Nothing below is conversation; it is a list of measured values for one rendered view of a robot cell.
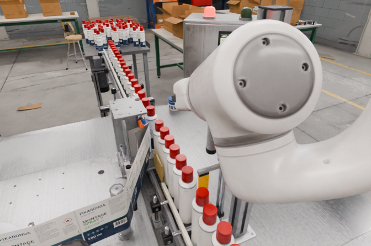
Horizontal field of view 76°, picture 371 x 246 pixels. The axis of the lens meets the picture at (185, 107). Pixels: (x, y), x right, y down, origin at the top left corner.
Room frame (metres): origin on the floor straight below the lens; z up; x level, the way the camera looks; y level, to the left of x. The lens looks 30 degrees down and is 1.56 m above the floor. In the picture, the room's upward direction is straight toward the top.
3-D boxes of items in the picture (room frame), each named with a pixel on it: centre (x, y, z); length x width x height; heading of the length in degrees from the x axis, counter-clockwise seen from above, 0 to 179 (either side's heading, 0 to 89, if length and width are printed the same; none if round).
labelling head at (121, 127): (0.73, 0.20, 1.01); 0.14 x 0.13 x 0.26; 23
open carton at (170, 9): (3.73, 0.16, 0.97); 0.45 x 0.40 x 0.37; 117
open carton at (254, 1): (4.97, -1.41, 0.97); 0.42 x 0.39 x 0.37; 113
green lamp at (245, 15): (0.49, -0.12, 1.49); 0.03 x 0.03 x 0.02
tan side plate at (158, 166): (0.65, 0.10, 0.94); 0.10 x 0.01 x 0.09; 23
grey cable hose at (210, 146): (0.57, -0.08, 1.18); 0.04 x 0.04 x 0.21
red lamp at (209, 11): (0.50, -0.05, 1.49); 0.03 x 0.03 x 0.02
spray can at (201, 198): (0.41, -0.04, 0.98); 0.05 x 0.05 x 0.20
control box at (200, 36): (0.51, -0.09, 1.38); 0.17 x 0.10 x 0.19; 78
